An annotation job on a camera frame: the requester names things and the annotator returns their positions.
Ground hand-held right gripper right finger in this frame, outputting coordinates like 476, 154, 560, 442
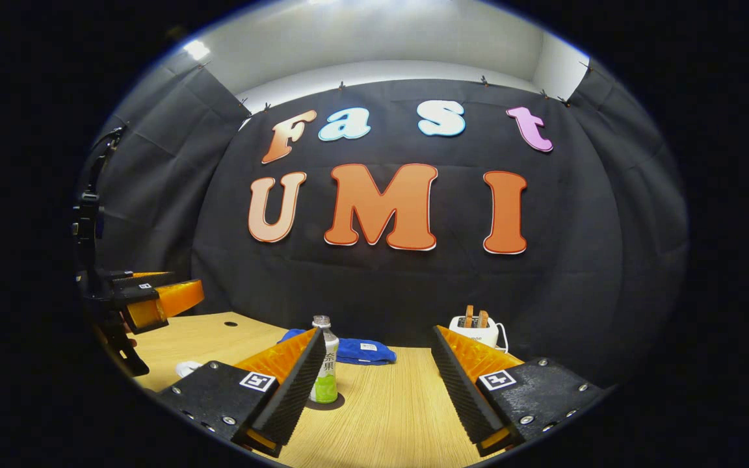
430, 325, 609, 458

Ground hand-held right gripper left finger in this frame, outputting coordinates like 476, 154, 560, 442
153, 326, 327, 458

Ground white green water bottle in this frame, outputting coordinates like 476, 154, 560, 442
309, 315, 340, 404

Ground dark brown round coaster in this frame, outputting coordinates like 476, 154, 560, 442
303, 392, 346, 411

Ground white toaster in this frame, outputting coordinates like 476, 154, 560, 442
449, 315, 500, 349

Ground blue folded towel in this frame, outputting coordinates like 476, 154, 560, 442
277, 328, 397, 366

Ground black backdrop cloth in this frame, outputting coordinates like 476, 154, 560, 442
79, 49, 690, 391

